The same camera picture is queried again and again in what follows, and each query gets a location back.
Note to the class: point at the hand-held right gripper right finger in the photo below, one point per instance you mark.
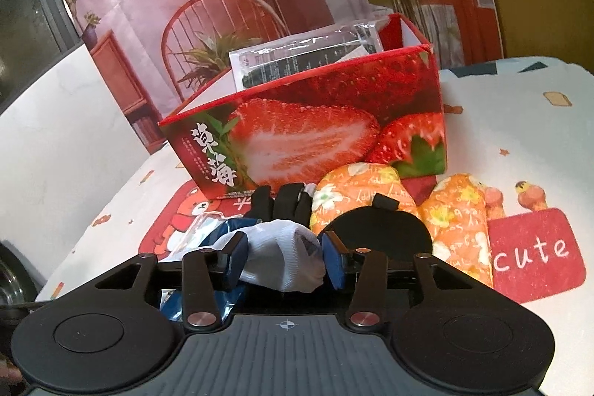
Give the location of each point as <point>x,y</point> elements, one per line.
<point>334,261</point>

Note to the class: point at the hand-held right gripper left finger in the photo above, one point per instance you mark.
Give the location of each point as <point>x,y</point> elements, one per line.
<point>234,261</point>

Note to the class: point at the dark blue cotton pad packet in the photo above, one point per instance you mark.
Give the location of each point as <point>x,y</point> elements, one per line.
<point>232,303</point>

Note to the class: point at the white sock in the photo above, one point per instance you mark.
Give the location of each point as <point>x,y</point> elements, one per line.
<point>278,257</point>

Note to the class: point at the red strawberry print box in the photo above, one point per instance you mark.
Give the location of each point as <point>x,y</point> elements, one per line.
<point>301,136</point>

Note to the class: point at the clear packet with black contents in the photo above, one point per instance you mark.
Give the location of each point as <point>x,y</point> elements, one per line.
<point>297,57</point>

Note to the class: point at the clear packet of blue face masks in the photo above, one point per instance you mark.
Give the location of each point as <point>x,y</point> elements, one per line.
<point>195,233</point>

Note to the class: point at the black round pad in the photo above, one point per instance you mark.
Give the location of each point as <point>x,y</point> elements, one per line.
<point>380,229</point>

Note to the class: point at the black glove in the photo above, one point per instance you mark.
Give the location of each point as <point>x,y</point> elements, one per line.
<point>287,201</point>

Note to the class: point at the orange floral oven mitt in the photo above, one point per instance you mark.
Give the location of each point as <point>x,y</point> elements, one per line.
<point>352,187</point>

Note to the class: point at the printed cartoon tablecloth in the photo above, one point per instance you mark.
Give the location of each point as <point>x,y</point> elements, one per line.
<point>510,136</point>

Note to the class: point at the dark object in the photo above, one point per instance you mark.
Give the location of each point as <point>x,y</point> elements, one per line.
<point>16,280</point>

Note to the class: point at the dark window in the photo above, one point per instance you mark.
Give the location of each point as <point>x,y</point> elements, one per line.
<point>28,6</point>

